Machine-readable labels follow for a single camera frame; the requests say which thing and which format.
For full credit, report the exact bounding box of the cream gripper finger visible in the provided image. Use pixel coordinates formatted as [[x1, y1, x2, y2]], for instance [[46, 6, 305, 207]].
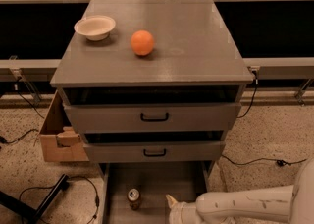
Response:
[[166, 195, 178, 208]]

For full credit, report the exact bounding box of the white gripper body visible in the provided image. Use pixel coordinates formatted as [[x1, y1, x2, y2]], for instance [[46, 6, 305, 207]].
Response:
[[169, 202, 199, 224]]

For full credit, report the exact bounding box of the orange soda can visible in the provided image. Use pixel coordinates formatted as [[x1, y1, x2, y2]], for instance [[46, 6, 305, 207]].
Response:
[[127, 188, 141, 210]]

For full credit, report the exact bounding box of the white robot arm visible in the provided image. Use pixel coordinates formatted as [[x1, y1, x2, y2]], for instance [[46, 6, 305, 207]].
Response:
[[166, 158, 314, 224]]

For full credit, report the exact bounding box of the grey bottom drawer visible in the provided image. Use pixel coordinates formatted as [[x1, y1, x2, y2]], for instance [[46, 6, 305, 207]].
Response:
[[101, 161, 213, 224]]

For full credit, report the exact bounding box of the grey drawer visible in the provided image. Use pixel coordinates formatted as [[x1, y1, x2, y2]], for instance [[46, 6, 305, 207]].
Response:
[[64, 103, 240, 134], [83, 141, 225, 163], [101, 161, 213, 224]]

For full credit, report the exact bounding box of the grey middle drawer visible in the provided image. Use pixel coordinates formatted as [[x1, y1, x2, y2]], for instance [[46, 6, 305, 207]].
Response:
[[83, 141, 225, 163]]

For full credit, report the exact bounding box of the grey top drawer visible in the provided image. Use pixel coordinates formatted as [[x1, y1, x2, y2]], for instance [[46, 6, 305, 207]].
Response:
[[64, 103, 240, 134]]

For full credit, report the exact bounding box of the cardboard box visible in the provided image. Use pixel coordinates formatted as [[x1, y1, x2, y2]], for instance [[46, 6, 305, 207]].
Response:
[[39, 92, 88, 162]]

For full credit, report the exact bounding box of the black stand leg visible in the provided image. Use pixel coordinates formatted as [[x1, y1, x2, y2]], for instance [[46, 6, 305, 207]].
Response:
[[0, 174, 70, 224]]

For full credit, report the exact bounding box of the orange fruit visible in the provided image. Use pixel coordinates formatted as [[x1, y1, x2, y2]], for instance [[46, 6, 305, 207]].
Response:
[[131, 30, 154, 56]]

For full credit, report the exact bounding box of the white paper bowl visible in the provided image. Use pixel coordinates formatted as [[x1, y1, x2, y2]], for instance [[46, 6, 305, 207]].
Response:
[[74, 15, 116, 41]]

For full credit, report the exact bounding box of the black floor cable left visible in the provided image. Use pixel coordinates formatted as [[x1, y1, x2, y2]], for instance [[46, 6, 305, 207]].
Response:
[[18, 176, 100, 224]]

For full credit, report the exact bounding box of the black floor cable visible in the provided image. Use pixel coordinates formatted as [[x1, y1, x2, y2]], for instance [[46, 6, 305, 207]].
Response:
[[18, 176, 100, 224], [221, 154, 308, 167]]

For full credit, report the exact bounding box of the black floor cable right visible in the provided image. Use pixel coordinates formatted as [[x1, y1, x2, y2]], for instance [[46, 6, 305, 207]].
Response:
[[221, 154, 308, 167]]

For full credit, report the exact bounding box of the black cable behind cabinet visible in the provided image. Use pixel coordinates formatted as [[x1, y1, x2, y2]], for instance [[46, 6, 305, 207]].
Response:
[[236, 69, 259, 119]]

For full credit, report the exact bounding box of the metal railing frame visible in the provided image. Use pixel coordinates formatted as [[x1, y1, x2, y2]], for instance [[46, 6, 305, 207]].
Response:
[[1, 0, 314, 99]]

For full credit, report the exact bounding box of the black cable far left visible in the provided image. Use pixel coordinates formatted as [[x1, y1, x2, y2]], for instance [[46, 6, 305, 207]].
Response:
[[0, 77, 45, 146]]

